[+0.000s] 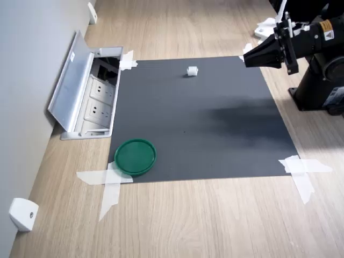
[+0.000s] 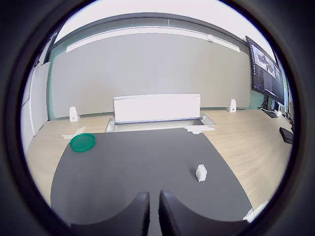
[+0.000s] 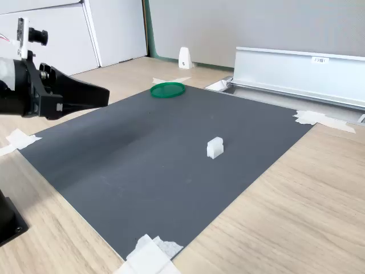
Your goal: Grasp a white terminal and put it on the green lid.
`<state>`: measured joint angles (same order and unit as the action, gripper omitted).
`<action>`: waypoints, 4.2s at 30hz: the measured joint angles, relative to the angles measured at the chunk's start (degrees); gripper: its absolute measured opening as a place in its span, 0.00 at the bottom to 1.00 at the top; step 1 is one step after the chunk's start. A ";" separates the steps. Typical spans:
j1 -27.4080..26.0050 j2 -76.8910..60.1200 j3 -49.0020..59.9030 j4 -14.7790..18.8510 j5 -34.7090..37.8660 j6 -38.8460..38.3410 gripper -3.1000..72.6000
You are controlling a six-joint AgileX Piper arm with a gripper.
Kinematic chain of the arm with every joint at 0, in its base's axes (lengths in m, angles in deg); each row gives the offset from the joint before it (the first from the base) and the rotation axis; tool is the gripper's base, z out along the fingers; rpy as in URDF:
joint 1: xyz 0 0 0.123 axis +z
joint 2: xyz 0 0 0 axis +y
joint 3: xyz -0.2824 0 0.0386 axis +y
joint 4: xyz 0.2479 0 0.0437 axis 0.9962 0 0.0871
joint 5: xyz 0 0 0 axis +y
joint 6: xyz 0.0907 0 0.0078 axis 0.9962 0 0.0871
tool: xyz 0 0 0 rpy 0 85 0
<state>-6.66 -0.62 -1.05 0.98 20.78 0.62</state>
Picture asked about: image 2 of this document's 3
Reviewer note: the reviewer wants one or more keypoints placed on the small white plastic terminal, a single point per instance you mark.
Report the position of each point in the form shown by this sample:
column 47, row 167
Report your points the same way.
column 200, row 172

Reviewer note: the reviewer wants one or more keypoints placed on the round green lid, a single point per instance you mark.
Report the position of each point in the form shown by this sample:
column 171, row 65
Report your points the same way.
column 82, row 142

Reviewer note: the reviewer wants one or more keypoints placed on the dark grey mat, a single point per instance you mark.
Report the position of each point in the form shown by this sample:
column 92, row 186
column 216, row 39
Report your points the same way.
column 135, row 159

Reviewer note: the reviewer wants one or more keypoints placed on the white masking tape patch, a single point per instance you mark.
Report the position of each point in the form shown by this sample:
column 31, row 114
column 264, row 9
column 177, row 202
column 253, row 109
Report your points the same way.
column 197, row 129
column 253, row 214

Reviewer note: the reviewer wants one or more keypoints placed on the black keyboard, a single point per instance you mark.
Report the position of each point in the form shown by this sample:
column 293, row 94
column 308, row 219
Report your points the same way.
column 286, row 135

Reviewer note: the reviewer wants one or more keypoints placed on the grey desk partition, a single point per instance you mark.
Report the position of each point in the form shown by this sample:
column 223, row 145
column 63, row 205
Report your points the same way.
column 147, row 73

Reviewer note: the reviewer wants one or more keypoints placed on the white side partition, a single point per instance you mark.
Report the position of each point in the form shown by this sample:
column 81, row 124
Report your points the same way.
column 37, row 103

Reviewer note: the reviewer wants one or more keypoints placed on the black computer monitor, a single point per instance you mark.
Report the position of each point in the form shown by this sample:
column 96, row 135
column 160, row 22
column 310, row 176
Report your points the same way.
column 265, row 71

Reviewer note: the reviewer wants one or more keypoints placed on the white partition clamp bracket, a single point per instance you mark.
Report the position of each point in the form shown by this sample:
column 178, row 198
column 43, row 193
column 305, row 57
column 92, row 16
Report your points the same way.
column 73, row 114
column 232, row 106

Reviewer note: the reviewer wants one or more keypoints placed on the round white wall sensor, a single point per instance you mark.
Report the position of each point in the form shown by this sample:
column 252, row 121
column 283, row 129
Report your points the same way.
column 210, row 37

